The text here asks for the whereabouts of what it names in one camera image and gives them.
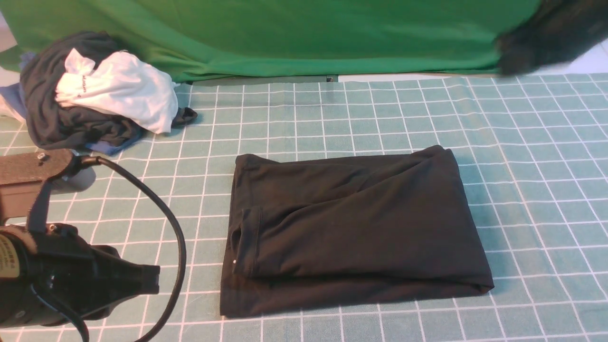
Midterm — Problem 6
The dark gray long-sleeve shirt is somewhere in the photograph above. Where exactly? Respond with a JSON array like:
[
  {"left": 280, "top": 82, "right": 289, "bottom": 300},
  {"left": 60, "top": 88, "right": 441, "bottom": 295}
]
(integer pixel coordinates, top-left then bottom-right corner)
[{"left": 219, "top": 145, "right": 494, "bottom": 318}]

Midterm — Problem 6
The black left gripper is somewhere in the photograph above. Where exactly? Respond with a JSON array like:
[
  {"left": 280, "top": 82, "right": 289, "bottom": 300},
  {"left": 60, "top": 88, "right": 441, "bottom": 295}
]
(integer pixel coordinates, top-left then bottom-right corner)
[{"left": 1, "top": 225, "right": 161, "bottom": 328}]

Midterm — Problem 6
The green backdrop cloth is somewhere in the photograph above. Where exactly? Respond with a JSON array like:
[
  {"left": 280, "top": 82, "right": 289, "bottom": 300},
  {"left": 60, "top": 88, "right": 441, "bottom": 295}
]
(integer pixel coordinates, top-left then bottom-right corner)
[{"left": 1, "top": 0, "right": 540, "bottom": 82}]

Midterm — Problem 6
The black left camera cable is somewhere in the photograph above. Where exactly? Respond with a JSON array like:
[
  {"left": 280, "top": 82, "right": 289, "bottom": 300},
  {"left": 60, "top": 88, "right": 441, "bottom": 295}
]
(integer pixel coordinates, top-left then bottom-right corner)
[{"left": 28, "top": 156, "right": 187, "bottom": 342}]

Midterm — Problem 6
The green checkered grid mat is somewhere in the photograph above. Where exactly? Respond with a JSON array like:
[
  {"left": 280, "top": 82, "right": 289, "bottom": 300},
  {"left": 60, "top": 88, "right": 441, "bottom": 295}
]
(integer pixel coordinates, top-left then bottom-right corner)
[{"left": 0, "top": 72, "right": 608, "bottom": 342}]

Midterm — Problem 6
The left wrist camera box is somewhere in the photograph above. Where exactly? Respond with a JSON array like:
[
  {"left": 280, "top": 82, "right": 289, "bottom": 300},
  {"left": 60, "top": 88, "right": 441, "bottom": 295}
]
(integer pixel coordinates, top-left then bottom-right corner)
[{"left": 0, "top": 149, "right": 97, "bottom": 231}]

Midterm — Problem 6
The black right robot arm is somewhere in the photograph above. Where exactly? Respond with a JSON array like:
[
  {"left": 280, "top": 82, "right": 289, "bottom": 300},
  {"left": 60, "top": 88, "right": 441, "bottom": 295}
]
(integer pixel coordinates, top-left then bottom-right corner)
[{"left": 495, "top": 0, "right": 608, "bottom": 76}]

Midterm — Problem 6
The white crumpled shirt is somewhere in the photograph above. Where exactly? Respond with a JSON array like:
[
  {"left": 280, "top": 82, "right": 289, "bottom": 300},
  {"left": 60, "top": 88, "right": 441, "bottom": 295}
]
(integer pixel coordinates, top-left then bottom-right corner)
[{"left": 55, "top": 48, "right": 179, "bottom": 134}]

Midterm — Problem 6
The dark crumpled clothes pile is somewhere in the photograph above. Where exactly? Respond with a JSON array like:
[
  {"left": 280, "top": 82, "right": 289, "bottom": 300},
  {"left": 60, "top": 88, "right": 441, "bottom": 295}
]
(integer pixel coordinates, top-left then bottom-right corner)
[{"left": 0, "top": 30, "right": 198, "bottom": 156}]

